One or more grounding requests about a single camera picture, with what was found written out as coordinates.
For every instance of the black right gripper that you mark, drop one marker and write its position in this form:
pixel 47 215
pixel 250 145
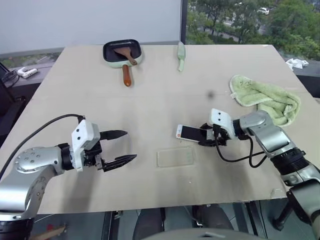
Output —
pixel 221 140

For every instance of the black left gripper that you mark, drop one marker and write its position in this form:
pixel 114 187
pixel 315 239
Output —
pixel 93 156

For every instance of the white smartphone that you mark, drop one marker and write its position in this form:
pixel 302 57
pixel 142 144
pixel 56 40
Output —
pixel 187 133

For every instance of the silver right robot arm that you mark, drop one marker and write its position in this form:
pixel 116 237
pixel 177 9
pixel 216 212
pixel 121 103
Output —
pixel 272 137

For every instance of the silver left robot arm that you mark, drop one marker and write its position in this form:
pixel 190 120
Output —
pixel 32 162

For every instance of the clear plastic phone case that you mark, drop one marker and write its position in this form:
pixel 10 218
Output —
pixel 175 157

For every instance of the green terry towel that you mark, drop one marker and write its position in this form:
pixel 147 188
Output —
pixel 262 96

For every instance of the pale green plastic scoop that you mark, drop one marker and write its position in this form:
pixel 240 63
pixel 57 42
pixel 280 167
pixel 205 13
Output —
pixel 181 53

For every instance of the brown wooden spatula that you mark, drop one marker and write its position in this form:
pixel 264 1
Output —
pixel 123 53

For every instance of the grey rounded robot body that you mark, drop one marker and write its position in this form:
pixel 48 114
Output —
pixel 197 235

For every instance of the white crumpled paper pieces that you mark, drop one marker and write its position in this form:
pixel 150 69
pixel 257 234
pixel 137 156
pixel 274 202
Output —
pixel 296 63

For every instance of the black stand leg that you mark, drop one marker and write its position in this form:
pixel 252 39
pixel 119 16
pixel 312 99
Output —
pixel 282 217

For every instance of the white power strip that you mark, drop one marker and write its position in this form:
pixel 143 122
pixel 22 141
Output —
pixel 26 72

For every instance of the white parked car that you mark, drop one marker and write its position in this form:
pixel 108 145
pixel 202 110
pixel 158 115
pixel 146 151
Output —
pixel 263 10

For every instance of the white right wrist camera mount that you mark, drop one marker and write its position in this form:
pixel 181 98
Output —
pixel 221 120

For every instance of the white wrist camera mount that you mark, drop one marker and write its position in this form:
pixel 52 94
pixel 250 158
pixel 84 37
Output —
pixel 221 120
pixel 83 132

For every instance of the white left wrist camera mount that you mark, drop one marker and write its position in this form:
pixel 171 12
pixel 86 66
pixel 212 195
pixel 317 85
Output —
pixel 83 132

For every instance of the black window frame post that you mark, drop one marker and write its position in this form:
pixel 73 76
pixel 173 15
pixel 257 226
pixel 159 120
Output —
pixel 184 22

